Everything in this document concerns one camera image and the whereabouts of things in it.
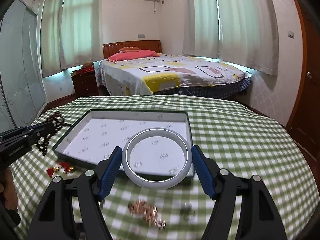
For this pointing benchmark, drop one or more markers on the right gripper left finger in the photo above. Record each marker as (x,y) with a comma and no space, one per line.
(70,206)

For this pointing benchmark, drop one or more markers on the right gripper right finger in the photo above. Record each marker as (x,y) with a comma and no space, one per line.
(259,216)

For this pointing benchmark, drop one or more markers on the red tassel knot charm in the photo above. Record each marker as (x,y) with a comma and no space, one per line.
(60,166)

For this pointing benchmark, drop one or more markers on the white jade bangle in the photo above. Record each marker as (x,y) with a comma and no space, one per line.
(158,158)

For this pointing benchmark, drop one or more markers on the person's left hand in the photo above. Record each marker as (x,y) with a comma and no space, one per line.
(8,190)

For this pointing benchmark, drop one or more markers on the frosted glass wardrobe door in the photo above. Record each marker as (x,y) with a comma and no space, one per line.
(22,93)

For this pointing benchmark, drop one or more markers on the dark green tray box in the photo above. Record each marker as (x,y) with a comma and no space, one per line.
(95,135)

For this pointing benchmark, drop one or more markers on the green checkered tablecloth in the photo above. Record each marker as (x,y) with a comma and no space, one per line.
(239,140)

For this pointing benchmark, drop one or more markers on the dark wooden nightstand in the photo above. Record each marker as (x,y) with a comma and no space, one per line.
(84,82)

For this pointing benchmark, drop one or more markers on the brown wooden door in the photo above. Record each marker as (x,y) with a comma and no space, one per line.
(303,124)

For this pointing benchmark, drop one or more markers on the red items on nightstand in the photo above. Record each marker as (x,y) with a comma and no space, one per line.
(86,67)

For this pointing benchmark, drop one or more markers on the wooden headboard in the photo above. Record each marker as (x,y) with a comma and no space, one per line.
(110,49)

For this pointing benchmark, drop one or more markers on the left window curtain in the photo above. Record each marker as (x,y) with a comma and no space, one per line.
(70,34)

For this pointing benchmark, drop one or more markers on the window curtain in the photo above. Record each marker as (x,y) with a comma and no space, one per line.
(242,32)
(70,34)

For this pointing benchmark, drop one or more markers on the orange patterned pillow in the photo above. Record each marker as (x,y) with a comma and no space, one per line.
(129,49)

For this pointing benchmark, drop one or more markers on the pink pillow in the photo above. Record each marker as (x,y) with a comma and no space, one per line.
(132,55)

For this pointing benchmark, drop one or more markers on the bed with patterned sheet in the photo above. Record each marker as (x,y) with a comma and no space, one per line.
(173,74)

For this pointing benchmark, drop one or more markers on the right window curtain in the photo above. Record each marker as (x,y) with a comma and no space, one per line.
(242,32)

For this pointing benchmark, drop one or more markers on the wall light switch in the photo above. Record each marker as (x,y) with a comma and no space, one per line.
(291,34)

